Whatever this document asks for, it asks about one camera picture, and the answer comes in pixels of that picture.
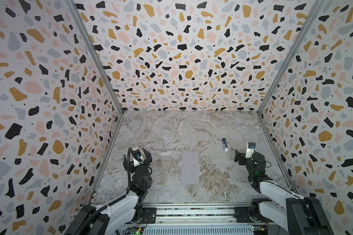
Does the blue white glue stick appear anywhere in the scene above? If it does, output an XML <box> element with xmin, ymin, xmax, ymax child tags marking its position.
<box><xmin>222</xmin><ymin>138</ymin><xmax>229</xmax><ymax>152</ymax></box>

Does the pale lilac envelope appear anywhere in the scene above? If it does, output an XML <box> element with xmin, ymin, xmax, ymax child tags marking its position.
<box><xmin>180</xmin><ymin>151</ymin><xmax>200</xmax><ymax>185</ymax></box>

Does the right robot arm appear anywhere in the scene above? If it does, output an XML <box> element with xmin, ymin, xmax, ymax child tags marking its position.
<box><xmin>234</xmin><ymin>143</ymin><xmax>334</xmax><ymax>235</ymax></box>

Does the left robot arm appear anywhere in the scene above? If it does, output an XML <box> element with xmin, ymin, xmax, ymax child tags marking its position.
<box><xmin>65</xmin><ymin>147</ymin><xmax>153</xmax><ymax>235</ymax></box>

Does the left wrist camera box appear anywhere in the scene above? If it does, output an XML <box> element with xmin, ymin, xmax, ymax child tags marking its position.
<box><xmin>132</xmin><ymin>148</ymin><xmax>145</xmax><ymax>168</ymax></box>

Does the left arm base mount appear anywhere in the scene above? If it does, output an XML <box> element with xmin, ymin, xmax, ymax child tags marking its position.
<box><xmin>130</xmin><ymin>207</ymin><xmax>157</xmax><ymax>224</ymax></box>

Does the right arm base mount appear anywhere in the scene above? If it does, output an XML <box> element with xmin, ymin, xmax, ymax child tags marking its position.
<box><xmin>234</xmin><ymin>198</ymin><xmax>271</xmax><ymax>223</ymax></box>

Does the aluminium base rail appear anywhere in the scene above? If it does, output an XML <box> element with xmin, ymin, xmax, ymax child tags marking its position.
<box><xmin>73</xmin><ymin>202</ymin><xmax>321</xmax><ymax>235</ymax></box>

